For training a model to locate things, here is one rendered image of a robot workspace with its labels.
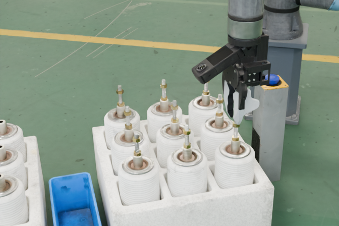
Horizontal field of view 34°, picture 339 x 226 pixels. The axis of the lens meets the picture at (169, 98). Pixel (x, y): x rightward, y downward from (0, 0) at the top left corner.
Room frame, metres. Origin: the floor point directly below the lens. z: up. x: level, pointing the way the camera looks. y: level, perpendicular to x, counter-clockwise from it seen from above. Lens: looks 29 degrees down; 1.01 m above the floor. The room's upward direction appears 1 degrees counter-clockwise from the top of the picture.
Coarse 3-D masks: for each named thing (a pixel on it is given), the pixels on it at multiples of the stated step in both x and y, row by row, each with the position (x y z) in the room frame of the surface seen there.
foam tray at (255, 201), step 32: (96, 128) 1.34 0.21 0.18; (96, 160) 1.30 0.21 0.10; (256, 160) 1.17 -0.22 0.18; (160, 192) 1.07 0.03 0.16; (224, 192) 1.04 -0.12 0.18; (256, 192) 1.05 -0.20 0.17; (128, 224) 0.98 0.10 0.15; (160, 224) 0.99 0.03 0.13; (192, 224) 1.01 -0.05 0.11; (224, 224) 1.03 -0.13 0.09; (256, 224) 1.05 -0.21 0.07
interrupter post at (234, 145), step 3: (231, 141) 1.11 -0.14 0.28; (234, 141) 1.10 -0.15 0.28; (237, 141) 1.10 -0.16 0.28; (231, 144) 1.11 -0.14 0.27; (234, 144) 1.10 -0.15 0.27; (237, 144) 1.10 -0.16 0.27; (231, 147) 1.11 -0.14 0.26; (234, 147) 1.10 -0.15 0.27; (237, 147) 1.10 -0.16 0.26; (231, 150) 1.11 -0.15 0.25; (234, 150) 1.10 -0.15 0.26; (237, 150) 1.10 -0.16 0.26
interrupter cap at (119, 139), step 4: (120, 132) 1.20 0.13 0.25; (124, 132) 1.20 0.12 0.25; (140, 132) 1.20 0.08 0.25; (116, 136) 1.18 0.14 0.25; (120, 136) 1.18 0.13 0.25; (124, 136) 1.19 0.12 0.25; (140, 136) 1.18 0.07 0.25; (116, 140) 1.16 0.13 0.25; (120, 140) 1.16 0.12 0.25; (124, 140) 1.17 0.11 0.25; (132, 140) 1.17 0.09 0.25; (120, 144) 1.14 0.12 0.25; (124, 144) 1.14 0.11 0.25; (128, 144) 1.14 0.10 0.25; (132, 144) 1.14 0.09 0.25
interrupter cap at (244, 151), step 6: (222, 144) 1.13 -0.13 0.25; (228, 144) 1.13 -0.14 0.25; (240, 144) 1.13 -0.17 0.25; (246, 144) 1.13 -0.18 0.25; (222, 150) 1.11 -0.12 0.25; (228, 150) 1.11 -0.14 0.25; (240, 150) 1.11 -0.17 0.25; (246, 150) 1.10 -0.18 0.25; (228, 156) 1.08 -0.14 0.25; (234, 156) 1.08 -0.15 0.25; (240, 156) 1.08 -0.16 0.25; (246, 156) 1.08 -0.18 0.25
